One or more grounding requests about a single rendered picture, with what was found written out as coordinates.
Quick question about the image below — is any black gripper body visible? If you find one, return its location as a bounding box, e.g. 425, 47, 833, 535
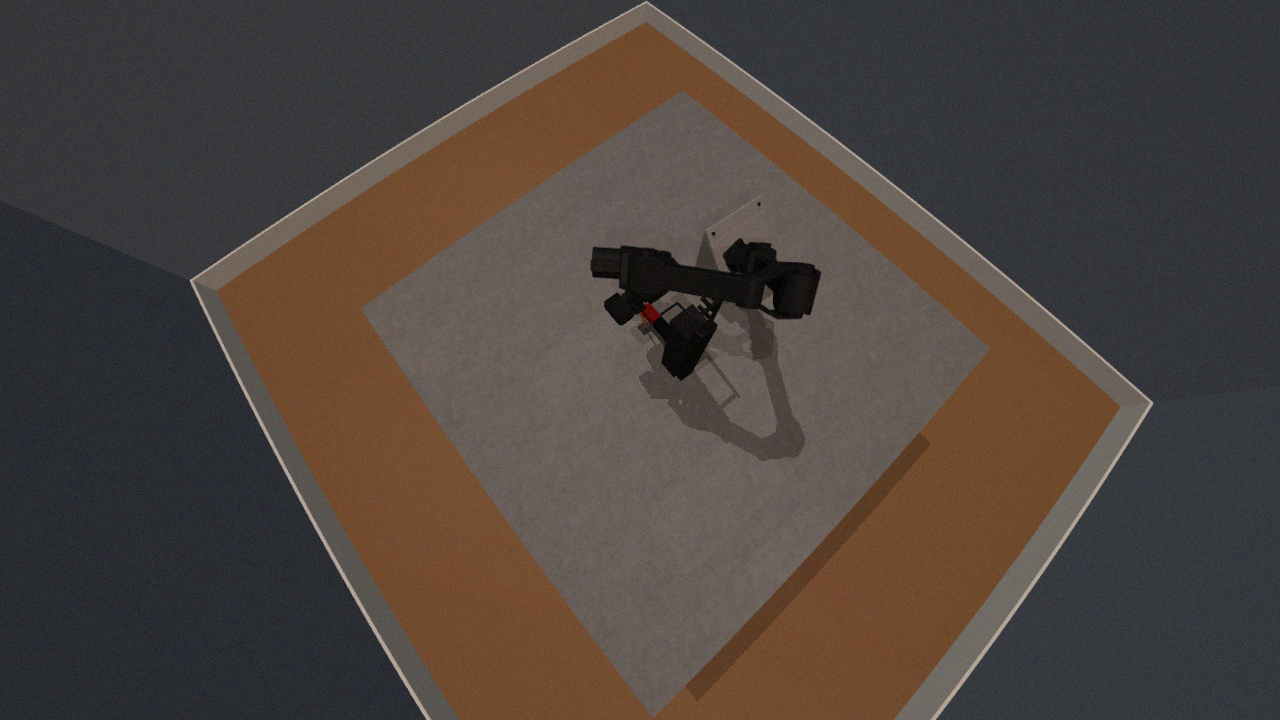
604, 293, 657, 325

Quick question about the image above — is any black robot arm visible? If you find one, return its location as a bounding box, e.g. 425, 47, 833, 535
591, 238, 820, 319

